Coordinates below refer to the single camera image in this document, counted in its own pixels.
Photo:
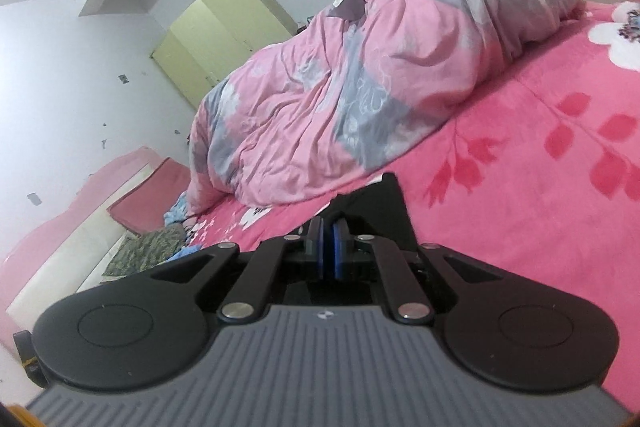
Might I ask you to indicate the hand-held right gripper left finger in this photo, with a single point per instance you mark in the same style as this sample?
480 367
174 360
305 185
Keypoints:
320 252

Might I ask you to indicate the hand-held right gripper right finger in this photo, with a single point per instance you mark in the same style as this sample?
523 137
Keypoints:
340 252

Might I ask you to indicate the black printed t-shirt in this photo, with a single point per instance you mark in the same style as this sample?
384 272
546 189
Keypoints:
380 207

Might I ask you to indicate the light blue floral cloth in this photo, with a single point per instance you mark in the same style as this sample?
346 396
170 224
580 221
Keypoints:
176 213

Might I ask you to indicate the green leaf-print pillow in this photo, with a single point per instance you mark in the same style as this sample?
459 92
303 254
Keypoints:
145 252

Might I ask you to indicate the pink pillow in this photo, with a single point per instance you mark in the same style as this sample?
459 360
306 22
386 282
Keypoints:
150 197

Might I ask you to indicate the pink floral bed blanket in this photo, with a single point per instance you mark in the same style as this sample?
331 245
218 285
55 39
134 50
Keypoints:
525 217

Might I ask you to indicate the pink grey floral duvet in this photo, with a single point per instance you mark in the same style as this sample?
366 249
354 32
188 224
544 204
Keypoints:
375 57

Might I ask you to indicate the pale yellow wardrobe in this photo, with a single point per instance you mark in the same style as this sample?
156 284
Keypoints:
225 42

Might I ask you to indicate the pink white bed headboard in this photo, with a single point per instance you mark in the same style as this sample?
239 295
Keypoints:
60 237

